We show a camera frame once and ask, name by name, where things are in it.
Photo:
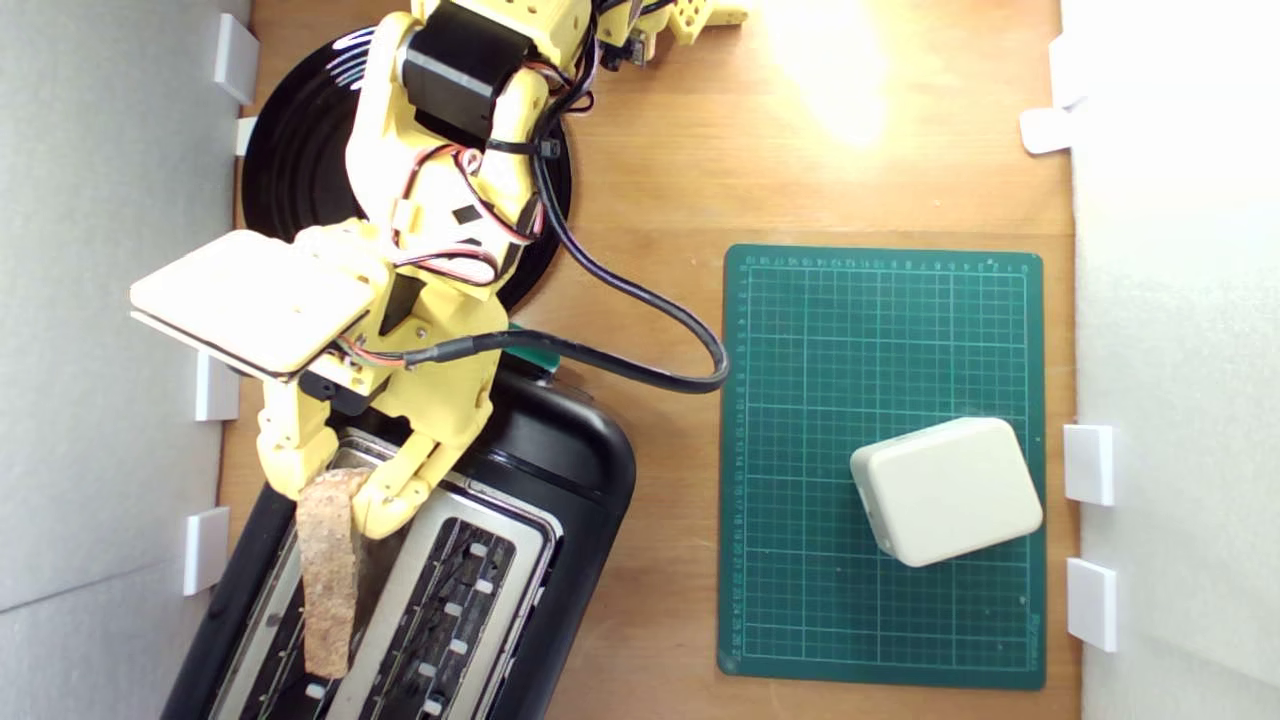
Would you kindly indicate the black two-slot toaster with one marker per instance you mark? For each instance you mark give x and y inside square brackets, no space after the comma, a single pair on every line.
[560,470]

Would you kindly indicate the black plate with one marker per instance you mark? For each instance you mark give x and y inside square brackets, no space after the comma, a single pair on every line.
[300,170]

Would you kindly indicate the white block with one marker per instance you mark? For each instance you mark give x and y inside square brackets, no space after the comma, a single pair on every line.
[945,490]

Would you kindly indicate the yellow wrist camera mount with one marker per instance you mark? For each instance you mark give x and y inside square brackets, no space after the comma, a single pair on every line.
[250,300]

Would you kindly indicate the brown bread slice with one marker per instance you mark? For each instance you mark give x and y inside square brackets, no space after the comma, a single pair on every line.
[330,580]

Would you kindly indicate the green cutting mat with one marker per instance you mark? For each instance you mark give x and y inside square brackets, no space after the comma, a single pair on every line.
[830,500]

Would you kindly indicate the white wall clip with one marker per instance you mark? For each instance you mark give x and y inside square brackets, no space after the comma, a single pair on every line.
[215,395]
[1092,604]
[246,135]
[1089,464]
[206,550]
[1045,130]
[236,58]

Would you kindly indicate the green toaster lever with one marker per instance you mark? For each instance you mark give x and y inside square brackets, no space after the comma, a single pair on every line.
[527,334]

